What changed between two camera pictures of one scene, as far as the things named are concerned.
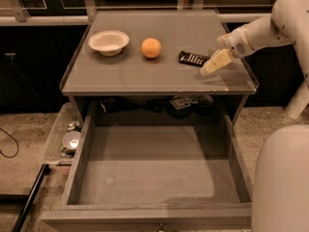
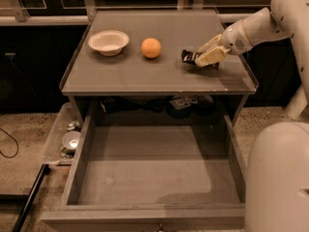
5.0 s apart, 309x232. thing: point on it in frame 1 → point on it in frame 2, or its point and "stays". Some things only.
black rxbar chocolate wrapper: x=193 y=59 stays
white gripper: x=234 y=43 → x=234 y=39
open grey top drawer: x=154 y=173 stays
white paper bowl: x=109 y=43 stays
